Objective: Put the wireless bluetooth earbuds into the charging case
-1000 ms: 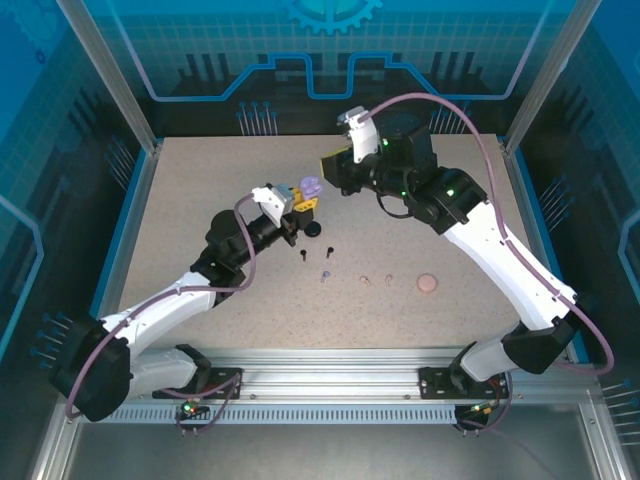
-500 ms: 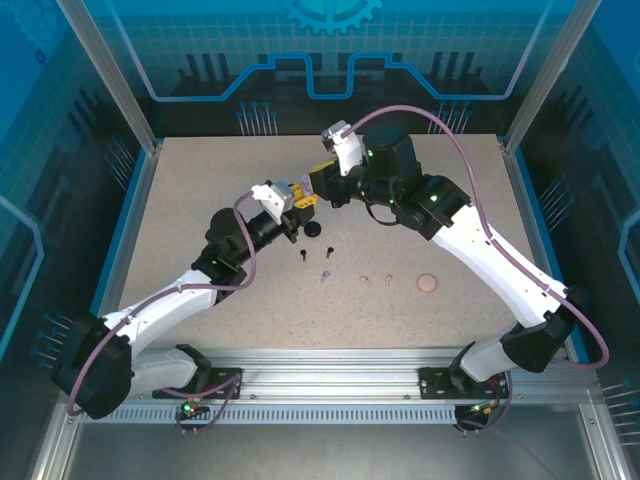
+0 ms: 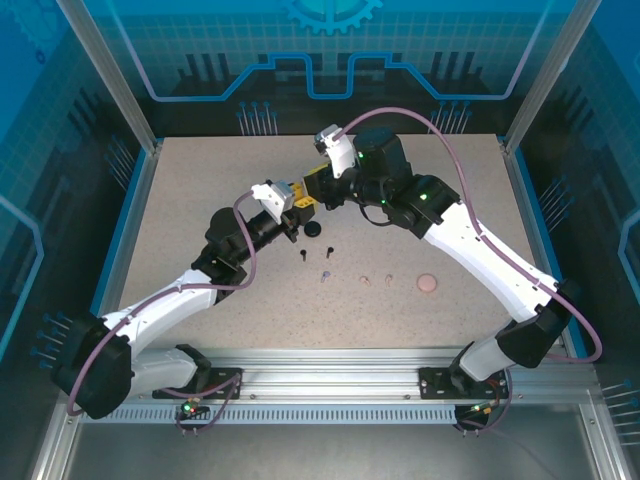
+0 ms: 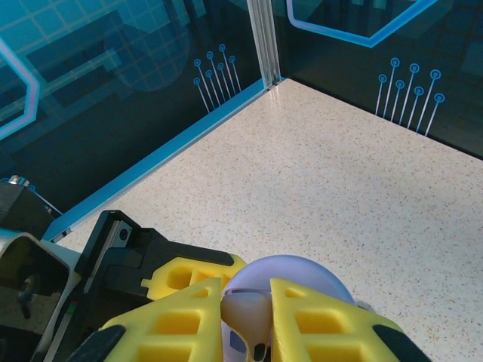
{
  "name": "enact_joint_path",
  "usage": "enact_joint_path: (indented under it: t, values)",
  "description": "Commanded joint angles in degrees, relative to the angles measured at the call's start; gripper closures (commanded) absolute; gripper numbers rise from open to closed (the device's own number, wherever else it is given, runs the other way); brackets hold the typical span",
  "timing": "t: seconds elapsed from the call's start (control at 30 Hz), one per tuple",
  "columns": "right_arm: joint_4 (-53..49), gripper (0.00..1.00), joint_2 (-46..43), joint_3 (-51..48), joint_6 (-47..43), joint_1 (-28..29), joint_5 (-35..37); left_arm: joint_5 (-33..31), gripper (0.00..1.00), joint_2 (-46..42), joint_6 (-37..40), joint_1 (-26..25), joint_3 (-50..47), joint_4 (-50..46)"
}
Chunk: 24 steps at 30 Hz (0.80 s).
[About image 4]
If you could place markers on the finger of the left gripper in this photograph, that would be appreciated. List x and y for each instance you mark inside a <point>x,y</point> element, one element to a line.
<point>196,271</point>

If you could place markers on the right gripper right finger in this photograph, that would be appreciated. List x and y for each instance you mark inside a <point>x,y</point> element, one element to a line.
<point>332,332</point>

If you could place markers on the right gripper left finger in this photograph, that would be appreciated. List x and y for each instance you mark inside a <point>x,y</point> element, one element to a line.
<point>170,324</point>

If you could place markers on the purple earbud charging case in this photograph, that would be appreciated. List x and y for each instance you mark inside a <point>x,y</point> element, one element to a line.
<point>287,269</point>

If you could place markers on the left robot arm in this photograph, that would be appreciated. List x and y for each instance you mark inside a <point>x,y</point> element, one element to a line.
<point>19,207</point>

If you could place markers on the blue table edge strip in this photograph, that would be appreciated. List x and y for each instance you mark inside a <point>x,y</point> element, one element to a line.
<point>170,152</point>

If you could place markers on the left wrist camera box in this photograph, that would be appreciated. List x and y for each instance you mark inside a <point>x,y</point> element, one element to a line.
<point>34,264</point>

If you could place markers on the aluminium frame post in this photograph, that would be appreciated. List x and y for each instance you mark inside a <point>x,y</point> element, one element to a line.
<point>264,37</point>

